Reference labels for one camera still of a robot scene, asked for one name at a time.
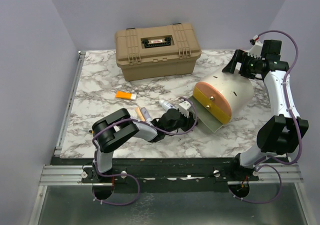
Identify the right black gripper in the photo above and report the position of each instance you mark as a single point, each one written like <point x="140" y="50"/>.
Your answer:
<point x="241" y="57"/>

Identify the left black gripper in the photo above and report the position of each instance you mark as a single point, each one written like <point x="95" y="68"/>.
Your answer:
<point x="189" y="122"/>

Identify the white round makeup organizer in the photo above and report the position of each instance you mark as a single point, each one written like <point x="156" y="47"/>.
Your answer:
<point x="219" y="97"/>

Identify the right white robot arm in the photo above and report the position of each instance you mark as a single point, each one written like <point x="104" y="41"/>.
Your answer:
<point x="283" y="132"/>

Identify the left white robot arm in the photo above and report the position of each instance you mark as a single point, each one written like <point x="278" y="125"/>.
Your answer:
<point x="112" y="131"/>

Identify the white spray bottle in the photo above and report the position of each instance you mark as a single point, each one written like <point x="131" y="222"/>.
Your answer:
<point x="166" y="105"/>

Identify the beige concealer tube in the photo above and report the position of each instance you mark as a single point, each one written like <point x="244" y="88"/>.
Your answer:
<point x="139" y="114"/>

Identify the lavender small bottle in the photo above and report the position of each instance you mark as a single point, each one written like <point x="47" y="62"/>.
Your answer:
<point x="145" y="114"/>

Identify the orange white cream tube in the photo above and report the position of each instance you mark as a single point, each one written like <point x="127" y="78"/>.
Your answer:
<point x="125" y="95"/>

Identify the tan plastic toolbox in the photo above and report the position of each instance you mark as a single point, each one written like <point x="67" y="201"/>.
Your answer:
<point x="143" y="53"/>

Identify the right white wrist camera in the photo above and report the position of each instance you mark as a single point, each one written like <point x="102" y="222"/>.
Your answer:
<point x="256" y="49"/>

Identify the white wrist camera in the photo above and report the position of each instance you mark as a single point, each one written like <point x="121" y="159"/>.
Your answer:
<point x="256" y="49"/>
<point x="184" y="108"/>

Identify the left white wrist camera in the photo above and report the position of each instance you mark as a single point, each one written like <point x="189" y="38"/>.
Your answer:
<point x="184" y="108"/>

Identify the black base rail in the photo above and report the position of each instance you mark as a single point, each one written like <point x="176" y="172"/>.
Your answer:
<point x="163" y="175"/>

